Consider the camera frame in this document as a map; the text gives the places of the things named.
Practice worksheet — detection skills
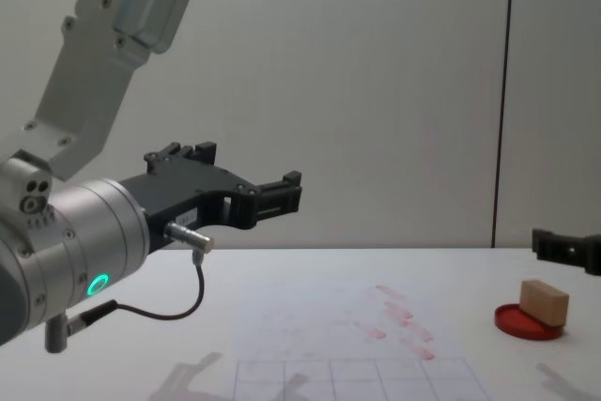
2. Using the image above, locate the white paper sheet with grid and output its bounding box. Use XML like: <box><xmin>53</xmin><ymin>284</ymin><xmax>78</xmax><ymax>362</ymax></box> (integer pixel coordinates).
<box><xmin>228</xmin><ymin>278</ymin><xmax>490</xmax><ymax>401</ymax></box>

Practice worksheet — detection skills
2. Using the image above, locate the thin dark gripper cable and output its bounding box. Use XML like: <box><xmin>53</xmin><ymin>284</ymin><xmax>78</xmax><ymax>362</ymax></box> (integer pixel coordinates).
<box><xmin>65</xmin><ymin>220</ymin><xmax>217</xmax><ymax>334</ymax></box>

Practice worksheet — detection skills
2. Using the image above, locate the red round dish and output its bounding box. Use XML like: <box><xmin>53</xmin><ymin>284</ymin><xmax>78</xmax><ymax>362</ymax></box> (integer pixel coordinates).
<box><xmin>494</xmin><ymin>302</ymin><xmax>565</xmax><ymax>343</ymax></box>

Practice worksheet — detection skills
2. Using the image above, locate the pale wooden block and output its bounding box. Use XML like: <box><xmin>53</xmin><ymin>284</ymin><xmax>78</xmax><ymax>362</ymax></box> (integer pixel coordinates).
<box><xmin>518</xmin><ymin>279</ymin><xmax>571</xmax><ymax>329</ymax></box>

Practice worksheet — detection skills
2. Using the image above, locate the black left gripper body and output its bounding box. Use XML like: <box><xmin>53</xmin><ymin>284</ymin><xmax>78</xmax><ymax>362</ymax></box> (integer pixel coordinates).
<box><xmin>119</xmin><ymin>162</ymin><xmax>258</xmax><ymax>253</ymax></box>

